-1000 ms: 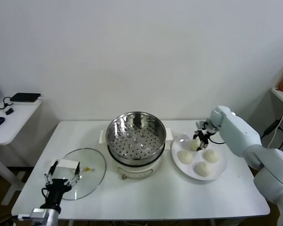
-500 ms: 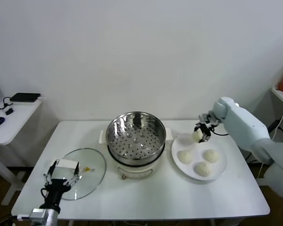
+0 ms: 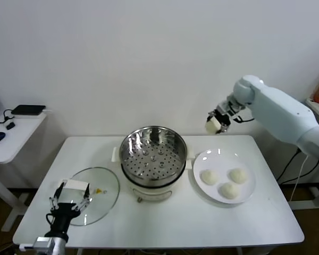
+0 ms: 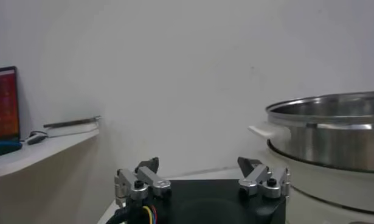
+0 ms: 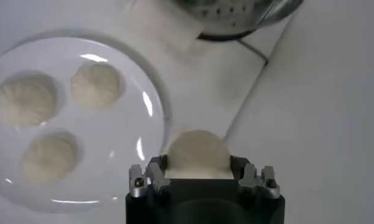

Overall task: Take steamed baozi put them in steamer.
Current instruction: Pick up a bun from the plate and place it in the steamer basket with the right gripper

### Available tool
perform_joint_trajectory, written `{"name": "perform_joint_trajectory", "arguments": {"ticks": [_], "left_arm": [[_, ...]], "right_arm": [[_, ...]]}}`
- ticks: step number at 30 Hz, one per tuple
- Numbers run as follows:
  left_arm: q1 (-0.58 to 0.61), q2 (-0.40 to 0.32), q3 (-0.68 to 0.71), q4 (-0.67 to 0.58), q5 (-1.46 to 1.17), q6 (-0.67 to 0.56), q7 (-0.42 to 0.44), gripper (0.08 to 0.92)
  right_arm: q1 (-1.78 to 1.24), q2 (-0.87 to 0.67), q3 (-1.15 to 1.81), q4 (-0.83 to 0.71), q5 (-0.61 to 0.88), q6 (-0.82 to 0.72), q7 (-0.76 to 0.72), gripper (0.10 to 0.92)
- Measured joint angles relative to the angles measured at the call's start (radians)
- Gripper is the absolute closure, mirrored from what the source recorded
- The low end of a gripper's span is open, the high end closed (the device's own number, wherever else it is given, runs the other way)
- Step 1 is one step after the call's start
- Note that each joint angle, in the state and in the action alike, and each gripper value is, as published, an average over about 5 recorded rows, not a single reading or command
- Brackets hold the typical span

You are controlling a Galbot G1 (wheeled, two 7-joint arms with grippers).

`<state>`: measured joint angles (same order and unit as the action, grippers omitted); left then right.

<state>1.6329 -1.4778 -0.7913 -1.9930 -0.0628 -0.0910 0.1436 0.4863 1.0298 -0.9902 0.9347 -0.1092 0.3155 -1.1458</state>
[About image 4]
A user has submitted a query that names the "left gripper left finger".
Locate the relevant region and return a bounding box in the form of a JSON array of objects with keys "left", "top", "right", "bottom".
[{"left": 114, "top": 156, "right": 172, "bottom": 208}]

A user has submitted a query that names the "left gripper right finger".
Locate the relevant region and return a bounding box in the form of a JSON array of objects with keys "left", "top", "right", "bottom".
[{"left": 237, "top": 156, "right": 291, "bottom": 200}]

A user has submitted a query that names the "perforated steel steamer basket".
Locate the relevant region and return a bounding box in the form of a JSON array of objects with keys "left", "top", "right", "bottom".
[{"left": 248, "top": 91, "right": 374, "bottom": 174}]

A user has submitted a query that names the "flat grey keyboard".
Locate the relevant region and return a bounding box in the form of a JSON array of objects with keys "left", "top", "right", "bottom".
[{"left": 46, "top": 121, "right": 100, "bottom": 138}]

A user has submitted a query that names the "black flat device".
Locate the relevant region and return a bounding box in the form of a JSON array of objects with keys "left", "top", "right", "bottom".
[{"left": 43, "top": 115, "right": 102, "bottom": 128}]

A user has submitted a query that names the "white side desk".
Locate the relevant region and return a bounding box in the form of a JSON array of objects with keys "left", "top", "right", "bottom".
[{"left": 0, "top": 127, "right": 101, "bottom": 180}]

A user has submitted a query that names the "blue computer mouse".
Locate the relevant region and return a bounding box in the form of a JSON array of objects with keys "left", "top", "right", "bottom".
[{"left": 0, "top": 141, "right": 23, "bottom": 158}]

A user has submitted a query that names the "laptop with orange screen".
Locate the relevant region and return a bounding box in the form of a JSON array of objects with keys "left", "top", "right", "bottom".
[{"left": 0, "top": 66, "right": 21, "bottom": 144}]

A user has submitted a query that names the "left gripper cable bundle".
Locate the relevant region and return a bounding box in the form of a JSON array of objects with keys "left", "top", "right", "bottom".
[{"left": 106, "top": 203, "right": 159, "bottom": 224}]

